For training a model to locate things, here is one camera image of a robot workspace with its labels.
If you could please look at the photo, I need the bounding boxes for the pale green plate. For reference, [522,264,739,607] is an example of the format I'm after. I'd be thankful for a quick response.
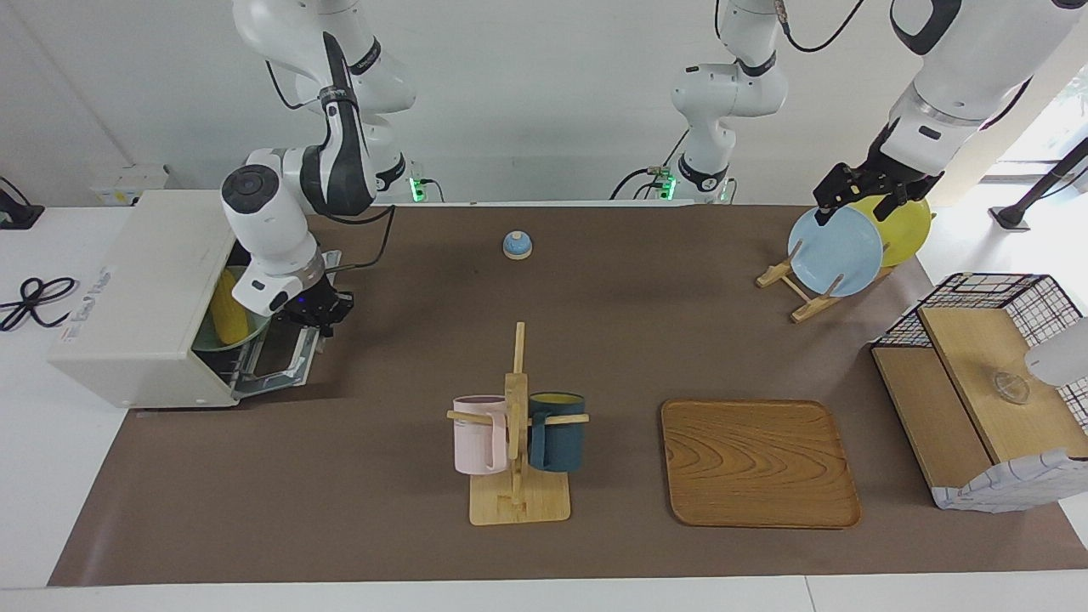
[191,265,277,354]

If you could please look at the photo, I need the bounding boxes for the glass oven door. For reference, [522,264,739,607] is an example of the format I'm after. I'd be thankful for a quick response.
[231,326,329,401]

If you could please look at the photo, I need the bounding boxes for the yellow corn cob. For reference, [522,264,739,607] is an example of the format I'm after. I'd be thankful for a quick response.
[210,268,252,345]

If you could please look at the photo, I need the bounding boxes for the white toaster oven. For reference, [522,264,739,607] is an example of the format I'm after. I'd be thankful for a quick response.
[48,190,281,409]

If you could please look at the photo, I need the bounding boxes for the yellow plate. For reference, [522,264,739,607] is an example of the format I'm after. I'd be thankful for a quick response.
[850,195,933,269]

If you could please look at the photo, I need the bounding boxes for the light blue plate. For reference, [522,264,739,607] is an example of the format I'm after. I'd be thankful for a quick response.
[787,205,885,298]

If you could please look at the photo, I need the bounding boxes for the wooden plate rack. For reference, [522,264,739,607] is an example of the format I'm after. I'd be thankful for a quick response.
[756,241,898,324]

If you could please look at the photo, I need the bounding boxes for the black tripod stand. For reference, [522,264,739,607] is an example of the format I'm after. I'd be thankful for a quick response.
[990,136,1088,230]

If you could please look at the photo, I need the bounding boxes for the brown table mat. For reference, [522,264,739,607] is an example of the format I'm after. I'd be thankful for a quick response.
[48,204,1088,587]

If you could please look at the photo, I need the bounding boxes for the pink mug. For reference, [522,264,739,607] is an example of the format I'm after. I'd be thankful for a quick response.
[452,394,511,475]

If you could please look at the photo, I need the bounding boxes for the small clear glass lid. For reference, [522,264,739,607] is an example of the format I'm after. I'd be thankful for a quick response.
[990,370,1031,405]

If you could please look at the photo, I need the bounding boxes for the white cylindrical object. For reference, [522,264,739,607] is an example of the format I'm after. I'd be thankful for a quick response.
[1024,316,1088,388]

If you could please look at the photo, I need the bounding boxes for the wooden tray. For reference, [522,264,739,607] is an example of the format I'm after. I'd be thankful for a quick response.
[660,399,862,530]

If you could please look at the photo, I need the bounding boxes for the dark teal mug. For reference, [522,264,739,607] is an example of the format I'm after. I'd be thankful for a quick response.
[527,392,587,473]

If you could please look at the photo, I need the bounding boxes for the wooden mug tree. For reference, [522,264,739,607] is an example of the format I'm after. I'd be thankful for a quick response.
[448,321,590,526]

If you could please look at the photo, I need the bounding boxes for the white checked cloth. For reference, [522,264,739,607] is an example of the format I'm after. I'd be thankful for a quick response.
[931,448,1088,513]

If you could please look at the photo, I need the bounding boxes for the black stand base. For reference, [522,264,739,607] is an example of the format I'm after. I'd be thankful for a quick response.
[0,177,45,230]

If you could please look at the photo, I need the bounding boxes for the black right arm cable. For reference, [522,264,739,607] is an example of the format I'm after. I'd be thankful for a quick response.
[266,34,397,273]

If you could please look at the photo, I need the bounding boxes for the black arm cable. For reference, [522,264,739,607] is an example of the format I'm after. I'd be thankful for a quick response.
[775,0,866,54]
[266,34,397,273]

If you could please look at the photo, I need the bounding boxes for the metal oven wire rack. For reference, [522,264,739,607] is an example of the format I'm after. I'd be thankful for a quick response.
[202,344,266,385]

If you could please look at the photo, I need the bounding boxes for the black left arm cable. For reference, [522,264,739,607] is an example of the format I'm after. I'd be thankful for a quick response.
[775,0,866,54]

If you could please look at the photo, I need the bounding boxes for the wooden shelf with wire basket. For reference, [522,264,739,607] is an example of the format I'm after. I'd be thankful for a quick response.
[871,273,1088,513]

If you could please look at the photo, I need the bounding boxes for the black coiled cable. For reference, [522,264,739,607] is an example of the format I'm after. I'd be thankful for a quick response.
[0,276,82,332]

